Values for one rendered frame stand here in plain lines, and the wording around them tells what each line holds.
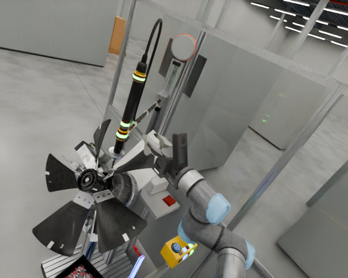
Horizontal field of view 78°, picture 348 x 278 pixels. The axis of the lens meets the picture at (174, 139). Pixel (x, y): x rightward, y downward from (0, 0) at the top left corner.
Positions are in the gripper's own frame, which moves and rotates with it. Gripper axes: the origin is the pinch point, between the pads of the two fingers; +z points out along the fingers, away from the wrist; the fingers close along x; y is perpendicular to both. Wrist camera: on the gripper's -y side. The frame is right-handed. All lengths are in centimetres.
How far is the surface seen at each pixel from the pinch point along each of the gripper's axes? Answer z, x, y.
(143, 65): 14.0, -0.8, -19.0
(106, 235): -3.5, -7.5, 49.2
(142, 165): 9.4, 11.6, 25.2
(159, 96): 49, 46, 9
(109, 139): 125, 71, 101
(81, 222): 15, -9, 63
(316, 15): 355, 1038, -241
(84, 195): 23, -6, 53
